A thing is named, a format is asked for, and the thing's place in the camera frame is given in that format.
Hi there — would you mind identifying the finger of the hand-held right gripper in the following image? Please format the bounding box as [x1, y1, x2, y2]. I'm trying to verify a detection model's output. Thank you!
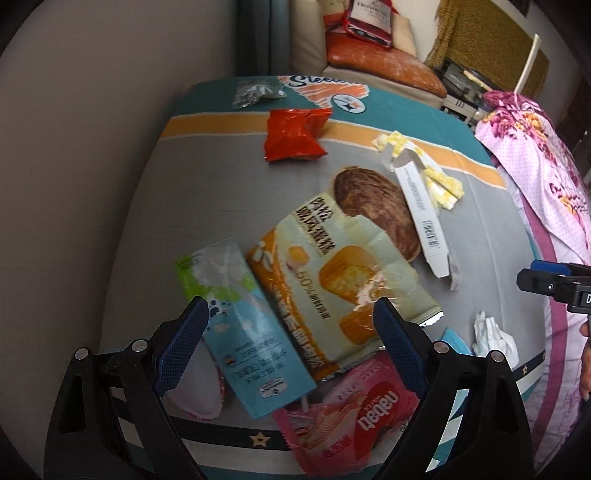
[530, 260, 591, 278]
[516, 270, 591, 313]

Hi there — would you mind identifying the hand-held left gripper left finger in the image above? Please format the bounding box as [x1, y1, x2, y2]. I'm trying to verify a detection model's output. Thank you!
[44, 296, 209, 480]

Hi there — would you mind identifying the cream printed throw pillow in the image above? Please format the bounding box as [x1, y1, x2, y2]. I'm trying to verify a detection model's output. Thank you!
[318, 0, 419, 60]

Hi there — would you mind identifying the red snack packet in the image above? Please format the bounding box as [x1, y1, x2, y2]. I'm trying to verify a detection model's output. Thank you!
[263, 109, 332, 162]

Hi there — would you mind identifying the clear plastic bag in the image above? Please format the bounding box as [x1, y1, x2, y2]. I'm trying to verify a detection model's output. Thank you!
[232, 80, 288, 110]

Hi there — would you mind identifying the person's right hand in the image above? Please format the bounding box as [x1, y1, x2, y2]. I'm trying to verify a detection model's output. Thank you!
[579, 318, 591, 403]

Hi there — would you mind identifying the light blue snack wrapper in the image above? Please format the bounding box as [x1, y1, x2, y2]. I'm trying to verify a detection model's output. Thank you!
[438, 326, 472, 357]

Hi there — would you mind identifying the yellow brown patterned cloth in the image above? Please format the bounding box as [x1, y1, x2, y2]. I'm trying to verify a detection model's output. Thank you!
[424, 0, 551, 100]

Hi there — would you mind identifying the brown round bread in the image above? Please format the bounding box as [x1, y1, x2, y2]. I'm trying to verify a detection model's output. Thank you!
[333, 166, 422, 263]

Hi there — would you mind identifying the blue green milk pouch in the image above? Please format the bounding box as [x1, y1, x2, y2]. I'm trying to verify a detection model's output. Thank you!
[174, 237, 317, 420]

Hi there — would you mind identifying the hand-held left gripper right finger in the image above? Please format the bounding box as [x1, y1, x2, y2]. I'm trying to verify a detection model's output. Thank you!
[372, 298, 536, 480]

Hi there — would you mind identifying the long white carton box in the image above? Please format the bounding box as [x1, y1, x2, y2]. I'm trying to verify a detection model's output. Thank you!
[382, 150, 462, 292]

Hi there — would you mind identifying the large cake packaging bag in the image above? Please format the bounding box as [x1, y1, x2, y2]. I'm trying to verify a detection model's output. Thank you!
[246, 191, 443, 382]

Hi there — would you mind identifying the yellow white napkin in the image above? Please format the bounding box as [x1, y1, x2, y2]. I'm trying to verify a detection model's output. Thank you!
[372, 131, 464, 212]

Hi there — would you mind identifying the white side table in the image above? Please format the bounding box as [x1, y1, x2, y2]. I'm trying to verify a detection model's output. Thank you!
[440, 91, 482, 126]

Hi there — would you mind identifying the orange sofa seat cushion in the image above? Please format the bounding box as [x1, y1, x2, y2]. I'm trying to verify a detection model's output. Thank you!
[325, 31, 447, 97]

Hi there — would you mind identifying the white chair frame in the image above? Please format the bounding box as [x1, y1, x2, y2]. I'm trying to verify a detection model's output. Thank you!
[514, 34, 542, 96]

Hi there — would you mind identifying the teal grey printed tablecloth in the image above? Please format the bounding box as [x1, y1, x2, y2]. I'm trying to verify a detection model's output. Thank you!
[98, 74, 551, 480]

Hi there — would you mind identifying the white tissue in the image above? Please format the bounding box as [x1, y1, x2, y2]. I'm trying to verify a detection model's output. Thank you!
[472, 311, 520, 371]

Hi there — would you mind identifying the red bottle-shaped pillow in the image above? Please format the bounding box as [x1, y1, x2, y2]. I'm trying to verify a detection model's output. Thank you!
[343, 0, 396, 50]

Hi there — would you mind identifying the cream leather sofa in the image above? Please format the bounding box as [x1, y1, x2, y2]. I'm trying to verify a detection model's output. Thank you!
[288, 0, 450, 110]

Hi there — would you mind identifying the black electronic device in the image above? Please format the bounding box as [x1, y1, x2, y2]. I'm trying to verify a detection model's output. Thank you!
[435, 57, 492, 94]

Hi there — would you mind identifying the pink round wrapper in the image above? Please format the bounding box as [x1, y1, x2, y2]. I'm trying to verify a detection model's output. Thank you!
[165, 339, 228, 420]

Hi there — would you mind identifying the pink floral bedsheet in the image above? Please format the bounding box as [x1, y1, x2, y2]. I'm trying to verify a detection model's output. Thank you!
[475, 89, 591, 261]

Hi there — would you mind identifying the pink wafer packet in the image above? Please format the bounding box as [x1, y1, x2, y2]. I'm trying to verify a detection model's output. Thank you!
[272, 352, 422, 477]

